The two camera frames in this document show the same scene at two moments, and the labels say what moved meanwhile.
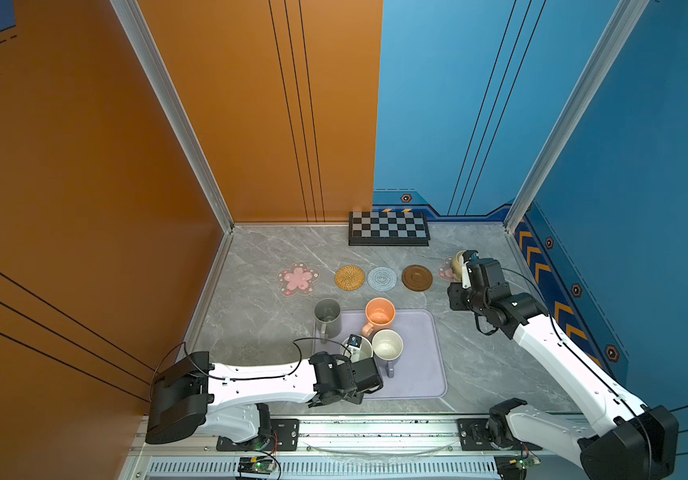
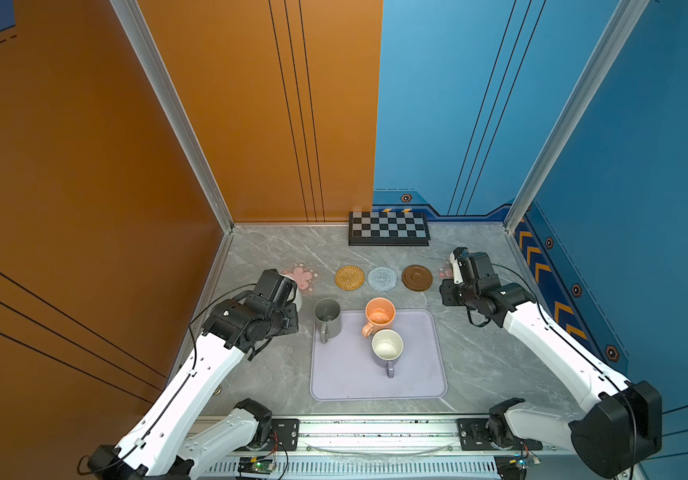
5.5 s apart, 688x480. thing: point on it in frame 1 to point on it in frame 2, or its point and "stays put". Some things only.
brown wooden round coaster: [417, 278] stays put
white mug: [355, 353] to [298, 300]
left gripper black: [357, 398] to [293, 319]
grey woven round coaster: [382, 278] stays put
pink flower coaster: [298, 278] stays put
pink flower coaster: [446, 270] stays put
